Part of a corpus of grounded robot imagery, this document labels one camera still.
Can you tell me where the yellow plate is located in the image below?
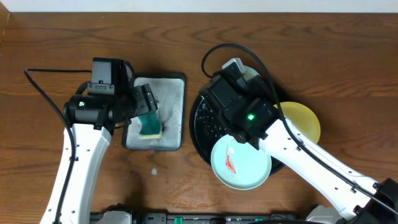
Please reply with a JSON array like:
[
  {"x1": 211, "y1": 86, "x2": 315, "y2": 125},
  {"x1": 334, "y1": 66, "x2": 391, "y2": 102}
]
[{"x1": 280, "y1": 101, "x2": 321, "y2": 143}]

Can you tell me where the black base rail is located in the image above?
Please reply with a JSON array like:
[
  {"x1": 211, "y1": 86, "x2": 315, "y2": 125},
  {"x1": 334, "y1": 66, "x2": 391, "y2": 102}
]
[{"x1": 90, "y1": 203, "x2": 343, "y2": 224}]

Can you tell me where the light blue plate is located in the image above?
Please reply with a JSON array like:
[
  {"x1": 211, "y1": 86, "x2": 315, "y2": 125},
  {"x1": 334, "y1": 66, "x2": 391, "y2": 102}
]
[
  {"x1": 243, "y1": 65, "x2": 259, "y2": 81},
  {"x1": 210, "y1": 135, "x2": 272, "y2": 190}
]

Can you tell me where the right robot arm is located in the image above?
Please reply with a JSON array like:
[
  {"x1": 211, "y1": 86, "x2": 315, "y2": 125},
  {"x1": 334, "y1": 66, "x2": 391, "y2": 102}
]
[{"x1": 199, "y1": 70, "x2": 397, "y2": 223}]

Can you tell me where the green yellow sponge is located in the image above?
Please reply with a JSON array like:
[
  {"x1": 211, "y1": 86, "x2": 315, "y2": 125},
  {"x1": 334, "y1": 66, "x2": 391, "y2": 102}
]
[{"x1": 138, "y1": 101, "x2": 163, "y2": 139}]

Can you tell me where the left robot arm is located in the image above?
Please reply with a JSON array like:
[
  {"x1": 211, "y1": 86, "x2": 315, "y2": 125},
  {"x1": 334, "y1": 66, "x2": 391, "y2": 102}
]
[{"x1": 41, "y1": 57, "x2": 157, "y2": 223}]

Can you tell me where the rectangular metal soap tray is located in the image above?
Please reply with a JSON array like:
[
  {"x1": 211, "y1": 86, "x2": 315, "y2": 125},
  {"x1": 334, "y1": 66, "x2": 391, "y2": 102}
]
[{"x1": 122, "y1": 73, "x2": 185, "y2": 151}]

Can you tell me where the black round serving tray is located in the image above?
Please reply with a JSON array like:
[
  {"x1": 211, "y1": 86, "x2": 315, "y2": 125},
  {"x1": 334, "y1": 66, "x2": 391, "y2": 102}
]
[{"x1": 189, "y1": 83, "x2": 292, "y2": 175}]

